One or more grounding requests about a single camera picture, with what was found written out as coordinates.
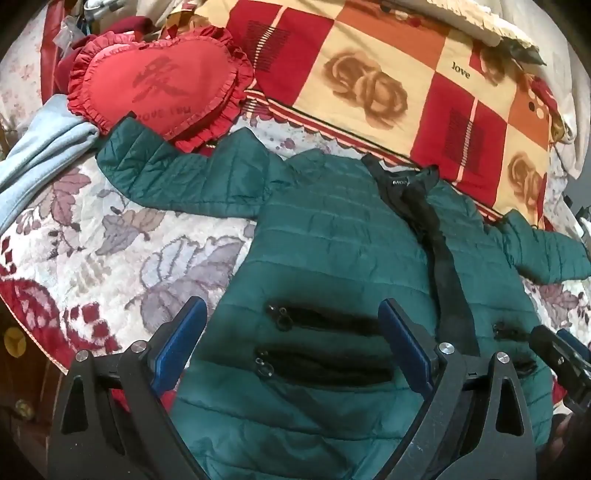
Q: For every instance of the floral bed blanket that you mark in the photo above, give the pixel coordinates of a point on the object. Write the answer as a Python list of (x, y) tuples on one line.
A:
[(115, 258)]

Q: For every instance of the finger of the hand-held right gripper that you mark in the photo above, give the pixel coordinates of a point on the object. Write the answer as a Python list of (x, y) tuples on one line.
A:
[(577, 344), (561, 364)]

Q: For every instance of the red yellow checkered blanket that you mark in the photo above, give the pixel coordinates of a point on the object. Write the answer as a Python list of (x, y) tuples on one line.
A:
[(369, 78)]

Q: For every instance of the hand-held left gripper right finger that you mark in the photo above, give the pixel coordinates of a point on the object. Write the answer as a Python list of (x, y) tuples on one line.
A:
[(404, 341)]

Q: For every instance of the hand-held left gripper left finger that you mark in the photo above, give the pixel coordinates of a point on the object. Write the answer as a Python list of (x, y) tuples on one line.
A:
[(182, 339)]

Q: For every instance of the dark wooden furniture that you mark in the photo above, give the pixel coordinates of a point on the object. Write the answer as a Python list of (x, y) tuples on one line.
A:
[(23, 406)]

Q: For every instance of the red heart-shaped ruffled pillow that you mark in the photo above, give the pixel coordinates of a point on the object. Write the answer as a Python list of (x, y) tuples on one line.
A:
[(161, 78)]

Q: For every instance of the light blue cloth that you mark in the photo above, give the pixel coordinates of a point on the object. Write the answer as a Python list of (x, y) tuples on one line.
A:
[(41, 147)]

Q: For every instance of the green puffer jacket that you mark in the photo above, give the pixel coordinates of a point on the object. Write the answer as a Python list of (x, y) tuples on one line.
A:
[(323, 230)]

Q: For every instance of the yellow round emblem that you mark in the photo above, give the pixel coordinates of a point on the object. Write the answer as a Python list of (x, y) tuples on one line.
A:
[(14, 342)]

